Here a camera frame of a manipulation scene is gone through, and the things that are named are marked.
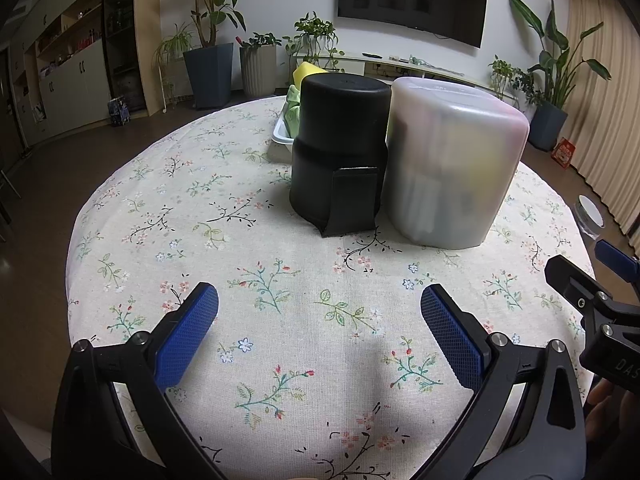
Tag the red carton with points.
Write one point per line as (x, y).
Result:
(564, 151)

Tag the white ribbed planter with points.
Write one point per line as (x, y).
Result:
(259, 70)

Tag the white wall cabinet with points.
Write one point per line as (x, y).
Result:
(60, 85)

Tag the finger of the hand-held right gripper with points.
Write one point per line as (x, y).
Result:
(575, 285)
(617, 257)

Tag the small bushy houseplant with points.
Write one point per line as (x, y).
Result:
(507, 77)

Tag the person's right hand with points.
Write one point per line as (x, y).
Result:
(615, 420)

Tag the beige curtain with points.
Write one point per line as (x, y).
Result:
(610, 120)

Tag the dark glass cabinet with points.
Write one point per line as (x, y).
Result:
(122, 35)

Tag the lined trash bin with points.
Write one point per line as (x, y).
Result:
(590, 215)

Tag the white plastic tray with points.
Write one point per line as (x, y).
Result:
(281, 132)

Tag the white plant stand pole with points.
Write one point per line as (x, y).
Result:
(162, 85)

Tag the floral tablecloth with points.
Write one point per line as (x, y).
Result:
(175, 210)

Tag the dark blue planter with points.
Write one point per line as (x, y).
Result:
(209, 77)
(549, 127)

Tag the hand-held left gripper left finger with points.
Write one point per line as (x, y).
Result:
(187, 330)

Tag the translucent plastic container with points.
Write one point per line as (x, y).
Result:
(450, 160)

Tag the black remote control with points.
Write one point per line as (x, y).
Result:
(372, 55)

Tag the green microfibre cloth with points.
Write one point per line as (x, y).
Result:
(293, 110)

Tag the small green houseplant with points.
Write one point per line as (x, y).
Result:
(260, 40)

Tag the blue toy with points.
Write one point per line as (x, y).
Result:
(119, 110)

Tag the tall leafy houseplant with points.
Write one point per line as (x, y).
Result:
(205, 0)

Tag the spider plant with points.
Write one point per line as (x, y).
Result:
(175, 42)

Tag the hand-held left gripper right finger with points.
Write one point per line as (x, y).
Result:
(450, 332)

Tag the black cylindrical container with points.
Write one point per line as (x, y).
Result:
(340, 135)

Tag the trailing vine plant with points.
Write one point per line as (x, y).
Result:
(315, 35)

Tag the bird-of-paradise plant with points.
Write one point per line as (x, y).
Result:
(555, 65)

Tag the large rounded yellow sponge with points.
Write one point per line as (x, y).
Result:
(306, 74)

